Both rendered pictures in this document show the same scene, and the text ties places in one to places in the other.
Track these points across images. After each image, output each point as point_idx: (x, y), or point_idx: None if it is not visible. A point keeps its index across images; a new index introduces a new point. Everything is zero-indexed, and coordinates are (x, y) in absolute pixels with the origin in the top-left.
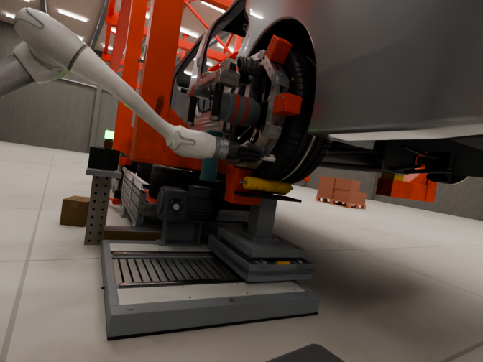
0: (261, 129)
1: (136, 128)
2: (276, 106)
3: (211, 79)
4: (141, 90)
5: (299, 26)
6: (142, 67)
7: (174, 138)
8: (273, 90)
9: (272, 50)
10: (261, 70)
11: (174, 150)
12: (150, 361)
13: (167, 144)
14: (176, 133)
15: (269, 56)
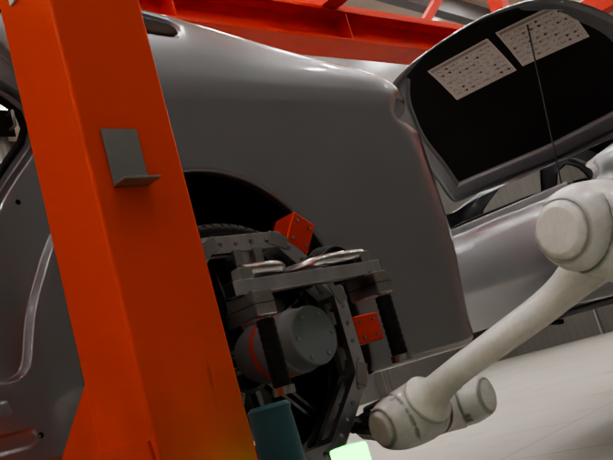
0: (258, 388)
1: (237, 443)
2: (365, 333)
3: (321, 281)
4: (213, 297)
5: (199, 188)
6: (125, 205)
7: (491, 392)
8: (345, 308)
9: (306, 239)
10: (209, 263)
11: (491, 413)
12: None
13: (446, 416)
14: (485, 381)
15: (306, 248)
